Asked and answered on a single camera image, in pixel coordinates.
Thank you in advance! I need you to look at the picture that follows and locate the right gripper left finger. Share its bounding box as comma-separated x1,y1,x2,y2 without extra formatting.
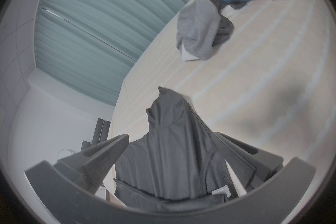
54,134,130,196

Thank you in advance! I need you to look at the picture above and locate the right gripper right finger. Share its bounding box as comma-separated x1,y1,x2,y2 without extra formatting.
213,132,284,196

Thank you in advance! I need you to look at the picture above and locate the black T-shirt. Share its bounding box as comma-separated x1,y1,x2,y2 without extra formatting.
113,86,233,213

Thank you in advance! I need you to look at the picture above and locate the bed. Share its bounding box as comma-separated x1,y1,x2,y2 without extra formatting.
106,0,334,206

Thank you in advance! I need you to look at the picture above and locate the white garment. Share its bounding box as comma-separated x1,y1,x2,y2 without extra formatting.
181,46,199,62

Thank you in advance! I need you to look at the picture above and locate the black garment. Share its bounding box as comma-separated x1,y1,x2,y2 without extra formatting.
209,0,247,48

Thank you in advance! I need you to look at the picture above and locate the light grey garment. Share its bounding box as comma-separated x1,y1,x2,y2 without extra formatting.
176,0,220,61

